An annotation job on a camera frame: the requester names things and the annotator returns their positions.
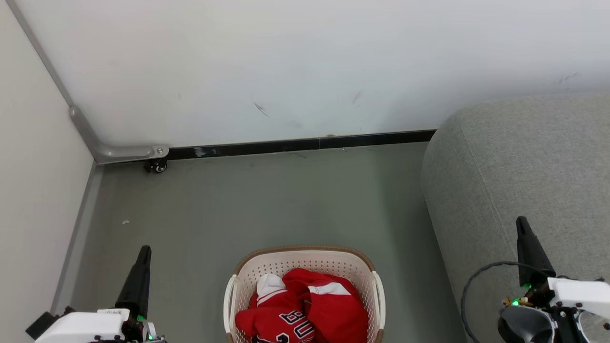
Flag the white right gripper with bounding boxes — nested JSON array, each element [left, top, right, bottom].
[[498, 216, 610, 343]]

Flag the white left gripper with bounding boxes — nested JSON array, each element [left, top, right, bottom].
[[36, 245, 165, 343]]

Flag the red garment with white stripe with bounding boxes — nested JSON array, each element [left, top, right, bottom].
[[282, 268, 369, 343]]

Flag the grey fabric sofa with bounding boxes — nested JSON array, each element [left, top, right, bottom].
[[421, 94, 610, 343]]

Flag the cream perforated laundry basket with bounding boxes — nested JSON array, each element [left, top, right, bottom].
[[223, 245, 386, 343]]

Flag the black baseboard strip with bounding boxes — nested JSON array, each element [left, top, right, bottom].
[[167, 129, 437, 161]]

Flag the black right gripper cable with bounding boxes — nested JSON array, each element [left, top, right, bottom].
[[460, 261, 525, 343]]

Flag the grey wall skirting strip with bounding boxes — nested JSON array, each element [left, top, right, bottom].
[[50, 164, 103, 315]]

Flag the grey metal foot bracket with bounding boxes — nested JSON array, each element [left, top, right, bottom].
[[69, 105, 170, 165]]

